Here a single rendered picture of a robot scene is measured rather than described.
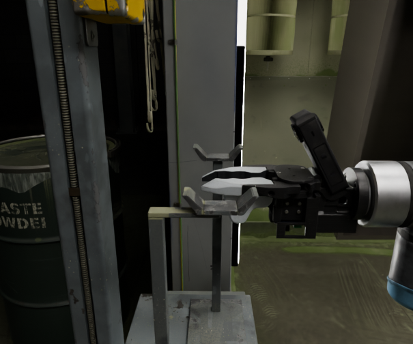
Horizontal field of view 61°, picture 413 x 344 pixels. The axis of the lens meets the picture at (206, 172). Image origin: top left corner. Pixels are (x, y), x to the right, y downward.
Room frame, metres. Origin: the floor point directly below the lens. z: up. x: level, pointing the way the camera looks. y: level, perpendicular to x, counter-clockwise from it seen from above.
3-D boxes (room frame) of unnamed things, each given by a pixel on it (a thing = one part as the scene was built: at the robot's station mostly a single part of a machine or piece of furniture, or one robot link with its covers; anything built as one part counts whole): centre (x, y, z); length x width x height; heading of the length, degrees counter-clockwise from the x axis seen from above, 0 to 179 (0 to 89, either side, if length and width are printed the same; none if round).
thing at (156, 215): (0.45, 0.01, 0.95); 0.26 x 0.15 x 0.32; 179
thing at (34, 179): (1.46, 0.66, 0.44); 0.59 x 0.58 x 0.89; 70
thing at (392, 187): (0.45, -0.23, 1.07); 0.10 x 0.05 x 0.09; 179
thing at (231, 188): (0.43, -0.04, 1.07); 0.09 x 0.03 x 0.06; 96
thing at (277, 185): (0.43, -0.09, 1.09); 0.09 x 0.05 x 0.02; 96
